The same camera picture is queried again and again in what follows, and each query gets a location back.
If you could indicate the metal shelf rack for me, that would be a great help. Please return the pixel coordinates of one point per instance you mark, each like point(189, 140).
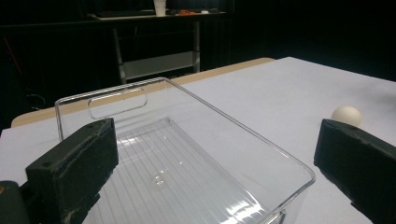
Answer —
point(162, 63)

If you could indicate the white table cover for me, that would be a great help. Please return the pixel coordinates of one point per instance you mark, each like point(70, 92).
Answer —
point(280, 102)

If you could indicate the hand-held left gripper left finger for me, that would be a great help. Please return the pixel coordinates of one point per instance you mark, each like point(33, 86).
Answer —
point(74, 168)

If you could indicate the white egg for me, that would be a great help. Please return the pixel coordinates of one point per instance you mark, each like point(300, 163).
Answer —
point(347, 115)

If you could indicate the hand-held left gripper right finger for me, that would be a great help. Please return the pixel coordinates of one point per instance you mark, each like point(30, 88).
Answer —
point(358, 161)

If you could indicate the clear plastic box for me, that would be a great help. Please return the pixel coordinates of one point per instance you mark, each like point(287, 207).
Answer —
point(193, 174)

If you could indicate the orange thing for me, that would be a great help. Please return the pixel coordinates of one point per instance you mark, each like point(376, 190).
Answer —
point(186, 13)

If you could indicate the white cup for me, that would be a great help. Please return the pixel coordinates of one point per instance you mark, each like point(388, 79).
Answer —
point(160, 7)

